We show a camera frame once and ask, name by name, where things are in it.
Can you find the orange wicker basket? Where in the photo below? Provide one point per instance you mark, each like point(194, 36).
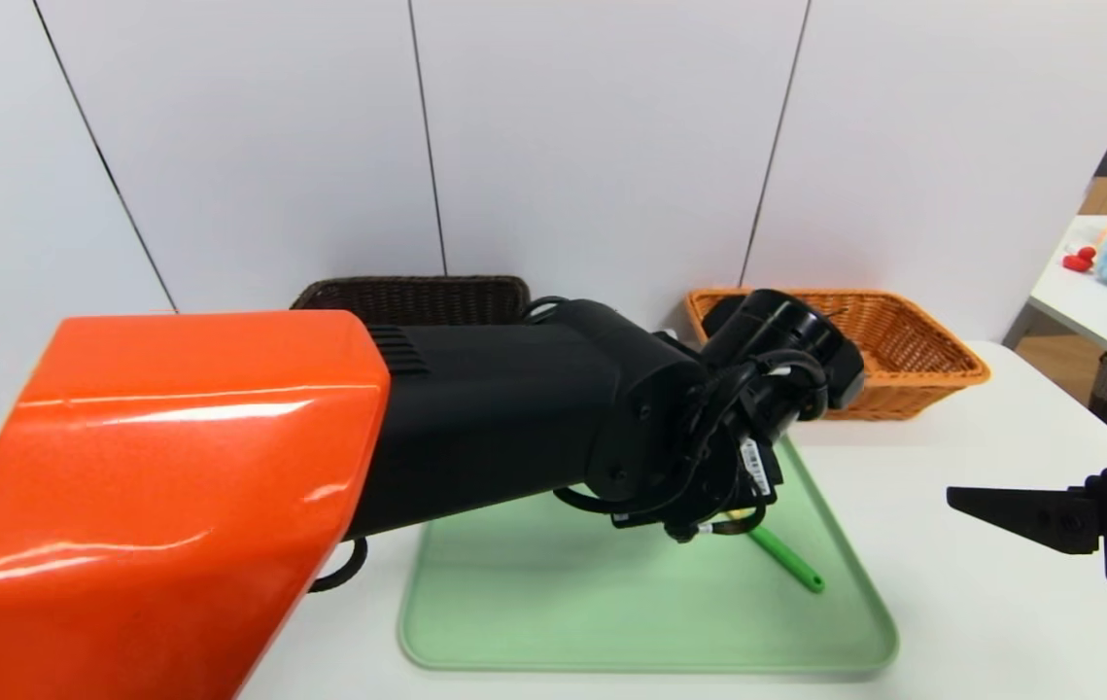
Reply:
point(903, 369)

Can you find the dark brown wicker basket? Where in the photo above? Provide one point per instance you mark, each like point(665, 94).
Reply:
point(417, 297)

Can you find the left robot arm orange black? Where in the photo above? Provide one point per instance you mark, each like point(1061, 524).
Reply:
point(223, 467)

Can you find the light green plastic tray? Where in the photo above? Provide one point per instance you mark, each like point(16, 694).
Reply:
point(563, 612)

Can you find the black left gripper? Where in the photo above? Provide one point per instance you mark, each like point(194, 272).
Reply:
point(753, 467)

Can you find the small red toy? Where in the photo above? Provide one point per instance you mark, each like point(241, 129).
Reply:
point(1079, 260)

